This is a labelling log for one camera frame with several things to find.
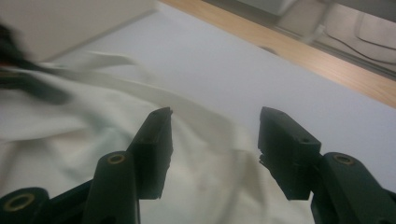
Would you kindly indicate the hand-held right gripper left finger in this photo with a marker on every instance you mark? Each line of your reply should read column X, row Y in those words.
column 155, row 149

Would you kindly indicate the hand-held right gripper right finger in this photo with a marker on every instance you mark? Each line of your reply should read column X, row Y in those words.
column 286, row 149

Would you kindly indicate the white tote bag coloured patches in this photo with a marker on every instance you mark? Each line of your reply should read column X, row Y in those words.
column 77, row 140

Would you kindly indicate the white desk frame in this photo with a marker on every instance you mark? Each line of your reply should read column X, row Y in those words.
column 311, row 21

